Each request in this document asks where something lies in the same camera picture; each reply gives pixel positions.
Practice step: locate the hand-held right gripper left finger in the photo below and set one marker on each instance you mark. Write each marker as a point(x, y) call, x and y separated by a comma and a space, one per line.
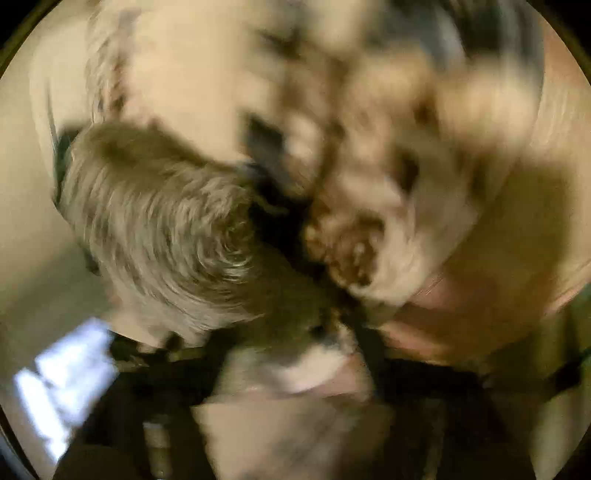
point(138, 383)

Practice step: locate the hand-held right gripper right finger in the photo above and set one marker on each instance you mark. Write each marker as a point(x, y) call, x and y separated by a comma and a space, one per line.
point(425, 387)

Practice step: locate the pink floral bed sheet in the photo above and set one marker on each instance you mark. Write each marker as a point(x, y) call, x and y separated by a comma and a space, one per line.
point(517, 240)

